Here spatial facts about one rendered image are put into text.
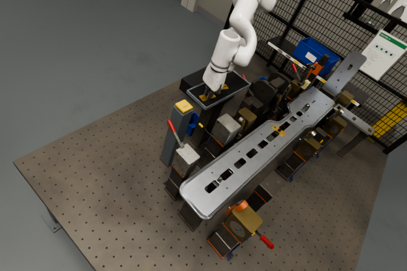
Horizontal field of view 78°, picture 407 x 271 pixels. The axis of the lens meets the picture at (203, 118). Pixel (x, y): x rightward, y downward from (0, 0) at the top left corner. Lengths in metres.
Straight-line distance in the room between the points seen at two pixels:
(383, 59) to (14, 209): 2.80
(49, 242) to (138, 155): 0.89
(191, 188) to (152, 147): 0.52
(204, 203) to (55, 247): 1.24
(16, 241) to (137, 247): 1.03
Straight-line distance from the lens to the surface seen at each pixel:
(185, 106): 1.15
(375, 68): 2.28
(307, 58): 2.20
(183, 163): 1.10
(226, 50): 1.03
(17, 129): 2.63
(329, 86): 2.10
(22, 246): 2.12
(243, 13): 1.13
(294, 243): 1.56
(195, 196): 1.08
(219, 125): 1.22
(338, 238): 1.75
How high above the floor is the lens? 1.95
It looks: 45 degrees down
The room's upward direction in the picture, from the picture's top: 21 degrees clockwise
